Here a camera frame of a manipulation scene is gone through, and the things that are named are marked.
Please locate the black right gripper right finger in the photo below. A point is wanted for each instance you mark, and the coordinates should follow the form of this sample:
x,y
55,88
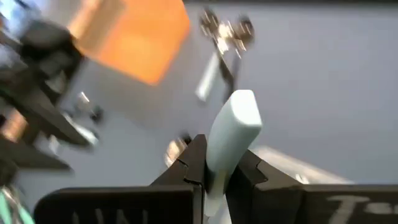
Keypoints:
x,y
311,205

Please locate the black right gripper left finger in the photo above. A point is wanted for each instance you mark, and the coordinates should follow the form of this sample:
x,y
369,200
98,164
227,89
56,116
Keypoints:
x,y
124,205

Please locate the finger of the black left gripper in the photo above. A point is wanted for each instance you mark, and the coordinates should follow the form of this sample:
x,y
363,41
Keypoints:
x,y
40,109
21,157

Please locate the orange plastic bin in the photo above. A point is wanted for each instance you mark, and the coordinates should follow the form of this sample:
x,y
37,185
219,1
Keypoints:
x,y
140,37

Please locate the blue-grey table mat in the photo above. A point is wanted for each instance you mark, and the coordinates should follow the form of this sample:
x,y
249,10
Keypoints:
x,y
311,77

